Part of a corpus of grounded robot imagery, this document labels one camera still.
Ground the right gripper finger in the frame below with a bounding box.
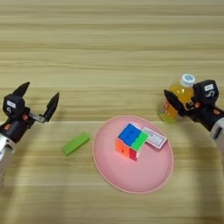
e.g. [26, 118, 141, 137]
[164, 88, 188, 117]

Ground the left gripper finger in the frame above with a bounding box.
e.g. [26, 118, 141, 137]
[11, 81, 31, 99]
[43, 92, 60, 123]

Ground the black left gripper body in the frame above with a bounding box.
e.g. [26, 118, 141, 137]
[0, 111, 46, 144]

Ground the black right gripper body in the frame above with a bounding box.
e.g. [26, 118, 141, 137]
[185, 100, 224, 132]

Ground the orange juice bottle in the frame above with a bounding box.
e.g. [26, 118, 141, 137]
[157, 73, 196, 124]

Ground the small pink white card box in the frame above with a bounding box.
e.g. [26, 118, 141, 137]
[139, 125, 169, 151]

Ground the colourful puzzle cube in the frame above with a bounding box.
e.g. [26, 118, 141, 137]
[115, 122, 149, 162]

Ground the pink round plate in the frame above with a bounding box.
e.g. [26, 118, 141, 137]
[92, 115, 175, 195]

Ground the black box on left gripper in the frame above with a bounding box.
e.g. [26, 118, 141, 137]
[3, 94, 26, 120]

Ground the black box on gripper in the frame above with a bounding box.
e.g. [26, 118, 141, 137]
[192, 79, 220, 108]
[3, 94, 26, 120]

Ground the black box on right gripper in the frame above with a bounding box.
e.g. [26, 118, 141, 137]
[192, 79, 220, 108]

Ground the green rectangular block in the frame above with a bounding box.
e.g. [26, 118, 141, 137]
[61, 131, 91, 157]

